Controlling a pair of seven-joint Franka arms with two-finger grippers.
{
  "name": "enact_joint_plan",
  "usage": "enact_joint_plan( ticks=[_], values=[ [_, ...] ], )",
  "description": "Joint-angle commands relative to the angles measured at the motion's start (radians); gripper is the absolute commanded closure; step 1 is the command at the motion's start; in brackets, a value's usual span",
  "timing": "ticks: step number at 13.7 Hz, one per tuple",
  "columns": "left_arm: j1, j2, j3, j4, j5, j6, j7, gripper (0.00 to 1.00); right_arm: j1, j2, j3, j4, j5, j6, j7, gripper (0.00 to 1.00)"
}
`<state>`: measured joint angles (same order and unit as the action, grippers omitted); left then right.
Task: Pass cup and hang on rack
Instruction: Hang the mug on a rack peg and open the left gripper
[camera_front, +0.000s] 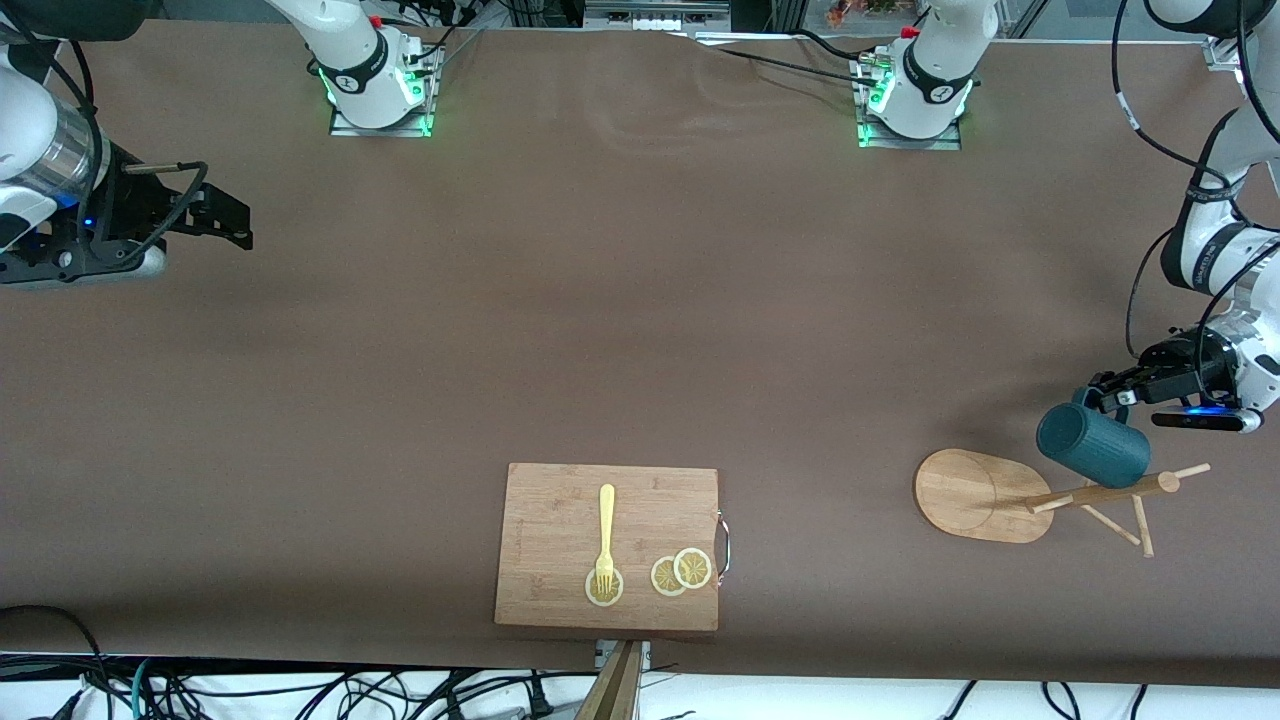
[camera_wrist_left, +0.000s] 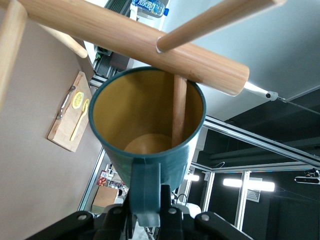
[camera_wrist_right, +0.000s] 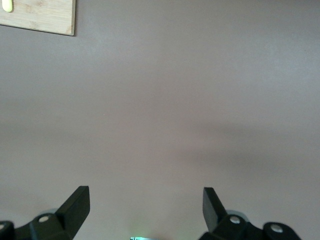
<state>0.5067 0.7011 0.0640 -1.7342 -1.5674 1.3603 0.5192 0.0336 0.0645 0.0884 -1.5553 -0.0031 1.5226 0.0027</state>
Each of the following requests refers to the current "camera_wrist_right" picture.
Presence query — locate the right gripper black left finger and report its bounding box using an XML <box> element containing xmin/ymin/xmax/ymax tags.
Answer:
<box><xmin>0</xmin><ymin>185</ymin><xmax>91</xmax><ymax>240</ymax></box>

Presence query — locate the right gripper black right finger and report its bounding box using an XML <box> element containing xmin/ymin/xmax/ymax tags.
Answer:
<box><xmin>198</xmin><ymin>186</ymin><xmax>300</xmax><ymax>240</ymax></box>

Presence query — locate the wooden cutting board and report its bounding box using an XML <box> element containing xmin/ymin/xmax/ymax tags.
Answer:
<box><xmin>0</xmin><ymin>0</ymin><xmax>76</xmax><ymax>37</ymax></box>

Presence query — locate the yellow plastic fork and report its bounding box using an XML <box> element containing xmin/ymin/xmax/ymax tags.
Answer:
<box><xmin>1</xmin><ymin>0</ymin><xmax>14</xmax><ymax>13</ymax></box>

